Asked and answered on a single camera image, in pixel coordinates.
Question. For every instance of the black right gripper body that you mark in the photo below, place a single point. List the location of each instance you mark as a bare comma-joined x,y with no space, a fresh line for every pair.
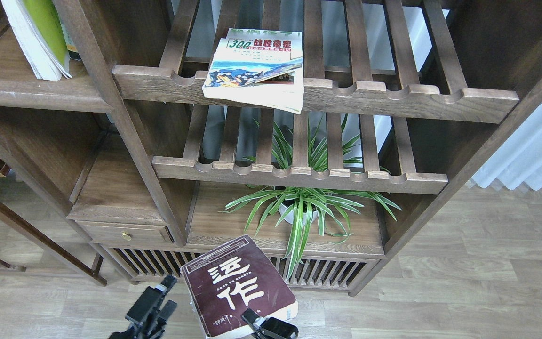
273,328

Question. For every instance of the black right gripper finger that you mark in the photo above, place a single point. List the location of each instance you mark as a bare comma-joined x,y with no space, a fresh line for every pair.
252,318

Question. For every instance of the upright book on shelf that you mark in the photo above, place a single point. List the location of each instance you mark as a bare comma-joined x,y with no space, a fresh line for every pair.
71,47

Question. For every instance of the maroon book white characters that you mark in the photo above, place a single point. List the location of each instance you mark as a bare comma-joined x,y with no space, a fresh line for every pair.
226,281

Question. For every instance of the dark wooden bookshelf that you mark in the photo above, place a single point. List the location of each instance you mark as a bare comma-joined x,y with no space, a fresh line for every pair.
412,96

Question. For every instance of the white plant pot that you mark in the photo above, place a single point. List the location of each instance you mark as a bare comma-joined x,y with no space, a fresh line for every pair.
289,217

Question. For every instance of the white blue 300 book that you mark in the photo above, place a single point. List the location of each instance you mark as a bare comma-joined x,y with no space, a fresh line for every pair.
258,67

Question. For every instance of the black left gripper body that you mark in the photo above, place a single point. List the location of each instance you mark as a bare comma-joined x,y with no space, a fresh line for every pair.
147,319

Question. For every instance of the brass drawer knob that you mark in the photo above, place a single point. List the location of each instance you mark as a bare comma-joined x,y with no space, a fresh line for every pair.
126,236

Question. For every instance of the green spider plant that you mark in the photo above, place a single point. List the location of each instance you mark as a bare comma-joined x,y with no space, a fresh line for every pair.
301,206

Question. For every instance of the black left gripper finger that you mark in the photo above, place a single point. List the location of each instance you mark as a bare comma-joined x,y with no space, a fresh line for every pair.
167,284

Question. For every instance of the yellow green book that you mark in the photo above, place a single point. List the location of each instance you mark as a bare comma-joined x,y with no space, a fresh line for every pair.
37,28

